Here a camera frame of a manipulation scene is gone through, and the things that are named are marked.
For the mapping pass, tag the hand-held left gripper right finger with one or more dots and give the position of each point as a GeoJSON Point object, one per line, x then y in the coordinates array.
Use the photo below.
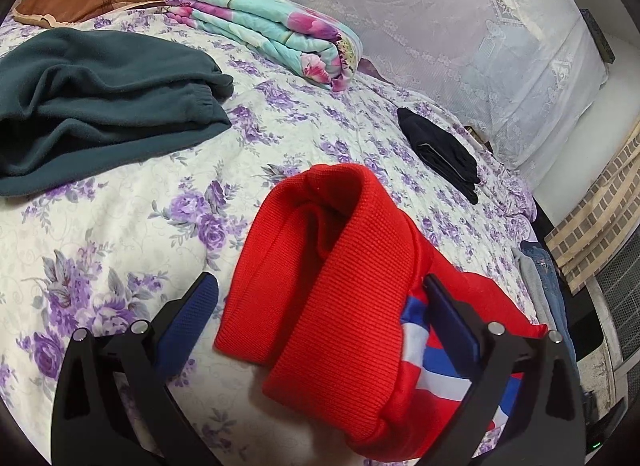
{"type": "Point", "coordinates": [452, 321]}

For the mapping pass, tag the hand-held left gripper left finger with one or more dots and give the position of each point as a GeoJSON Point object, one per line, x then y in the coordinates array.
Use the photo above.
{"type": "Point", "coordinates": [187, 318]}

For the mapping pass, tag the red blue white pants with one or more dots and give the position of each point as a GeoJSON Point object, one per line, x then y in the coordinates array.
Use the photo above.
{"type": "Point", "coordinates": [340, 286]}

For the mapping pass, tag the folded black pants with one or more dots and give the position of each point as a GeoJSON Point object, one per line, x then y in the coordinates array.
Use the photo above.
{"type": "Point", "coordinates": [442, 150]}

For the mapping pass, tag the dark green fleece pants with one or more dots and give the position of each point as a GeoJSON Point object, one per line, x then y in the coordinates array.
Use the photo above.
{"type": "Point", "coordinates": [90, 105]}

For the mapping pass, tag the grey garment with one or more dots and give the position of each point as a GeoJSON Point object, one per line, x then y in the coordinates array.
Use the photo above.
{"type": "Point", "coordinates": [527, 276]}

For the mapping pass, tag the blue jeans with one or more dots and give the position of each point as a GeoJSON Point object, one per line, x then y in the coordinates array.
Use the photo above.
{"type": "Point", "coordinates": [550, 286]}

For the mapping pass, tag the purple floral bed sheet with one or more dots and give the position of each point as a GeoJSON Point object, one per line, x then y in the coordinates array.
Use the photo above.
{"type": "Point", "coordinates": [125, 226]}

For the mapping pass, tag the white ribbed appliance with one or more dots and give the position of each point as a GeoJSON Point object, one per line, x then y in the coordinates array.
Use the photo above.
{"type": "Point", "coordinates": [615, 326]}

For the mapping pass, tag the white lace cover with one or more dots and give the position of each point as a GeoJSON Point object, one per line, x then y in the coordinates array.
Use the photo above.
{"type": "Point", "coordinates": [450, 45]}

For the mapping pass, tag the folded floral turquoise blanket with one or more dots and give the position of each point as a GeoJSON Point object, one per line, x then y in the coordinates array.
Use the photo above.
{"type": "Point", "coordinates": [280, 30]}

